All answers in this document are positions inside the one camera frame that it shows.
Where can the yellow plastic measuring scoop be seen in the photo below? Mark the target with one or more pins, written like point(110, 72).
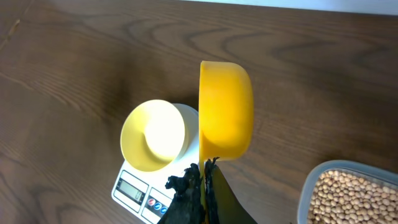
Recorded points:
point(225, 114)

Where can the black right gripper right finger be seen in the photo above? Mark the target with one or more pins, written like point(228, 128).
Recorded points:
point(222, 205)

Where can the clear container of soybeans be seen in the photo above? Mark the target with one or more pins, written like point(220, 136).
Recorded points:
point(347, 192)

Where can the white digital kitchen scale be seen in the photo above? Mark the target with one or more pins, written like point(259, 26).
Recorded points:
point(144, 193)

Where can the pale yellow bowl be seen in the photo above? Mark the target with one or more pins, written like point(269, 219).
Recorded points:
point(153, 136)

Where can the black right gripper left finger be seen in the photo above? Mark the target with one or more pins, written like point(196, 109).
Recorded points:
point(186, 207)

